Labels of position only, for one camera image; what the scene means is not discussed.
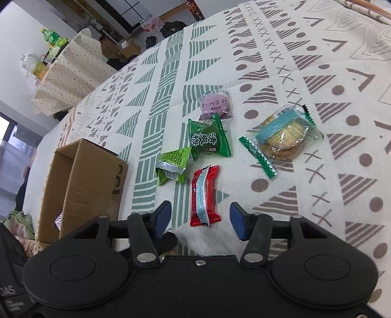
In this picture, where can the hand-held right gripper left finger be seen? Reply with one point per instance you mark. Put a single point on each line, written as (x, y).
(162, 218)

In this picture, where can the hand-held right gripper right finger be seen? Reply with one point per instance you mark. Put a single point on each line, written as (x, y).
(239, 221)

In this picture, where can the white and black snack packet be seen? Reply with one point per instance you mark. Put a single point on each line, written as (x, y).
(59, 221)

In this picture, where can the table with dotted tablecloth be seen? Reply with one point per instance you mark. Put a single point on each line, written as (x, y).
(73, 73)

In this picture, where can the purple cake packet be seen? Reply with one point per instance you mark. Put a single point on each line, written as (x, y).
(215, 104)

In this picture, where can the cardboard box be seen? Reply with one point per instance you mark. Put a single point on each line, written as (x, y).
(91, 186)

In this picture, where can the pink pack of water bottles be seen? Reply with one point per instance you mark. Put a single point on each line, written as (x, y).
(151, 23)

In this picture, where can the black shoe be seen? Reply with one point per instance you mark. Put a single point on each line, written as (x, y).
(172, 28)
(151, 41)

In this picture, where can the clear cookie packet green ends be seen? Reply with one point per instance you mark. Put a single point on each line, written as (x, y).
(282, 137)

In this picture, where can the light green snack packet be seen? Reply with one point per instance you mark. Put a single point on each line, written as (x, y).
(174, 159)

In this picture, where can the green tissue pack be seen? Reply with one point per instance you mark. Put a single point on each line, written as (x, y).
(58, 49)

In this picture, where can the dark red bottle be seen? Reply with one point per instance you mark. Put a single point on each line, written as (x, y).
(195, 9)

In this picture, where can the flat cardboard piece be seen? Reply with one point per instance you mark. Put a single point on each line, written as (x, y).
(122, 49)

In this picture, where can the black grid door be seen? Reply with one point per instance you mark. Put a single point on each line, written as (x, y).
(122, 10)

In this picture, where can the floral cloth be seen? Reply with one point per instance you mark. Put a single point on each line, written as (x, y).
(20, 232)

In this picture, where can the green soda bottle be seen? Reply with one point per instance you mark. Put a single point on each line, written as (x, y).
(52, 36)

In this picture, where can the clear bottle yellow liquid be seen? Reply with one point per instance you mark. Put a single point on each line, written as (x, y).
(36, 68)

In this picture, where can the dark green snack packet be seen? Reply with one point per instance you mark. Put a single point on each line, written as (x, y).
(207, 137)

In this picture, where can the red snack packet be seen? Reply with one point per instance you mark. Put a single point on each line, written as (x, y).
(206, 189)

